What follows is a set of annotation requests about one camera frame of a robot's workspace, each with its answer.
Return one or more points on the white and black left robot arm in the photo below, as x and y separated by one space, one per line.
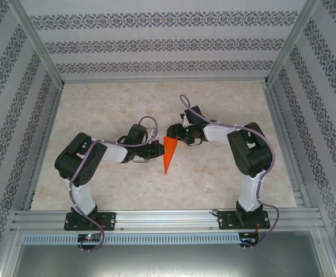
78 158

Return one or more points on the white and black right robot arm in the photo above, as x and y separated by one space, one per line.
248 150

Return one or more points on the steel sheet tray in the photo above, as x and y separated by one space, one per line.
168 261

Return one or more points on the left controller board green light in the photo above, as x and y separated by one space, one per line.
89 237

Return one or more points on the right controller board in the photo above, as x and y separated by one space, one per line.
249 239

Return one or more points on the aluminium mounting rail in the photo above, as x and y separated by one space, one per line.
162 219

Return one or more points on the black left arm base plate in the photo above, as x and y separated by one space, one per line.
110 220

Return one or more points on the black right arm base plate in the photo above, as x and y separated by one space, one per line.
224 220

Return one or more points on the aluminium side rail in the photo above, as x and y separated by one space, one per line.
42 150
287 150

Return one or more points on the aluminium frame post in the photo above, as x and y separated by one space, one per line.
293 40
35 43

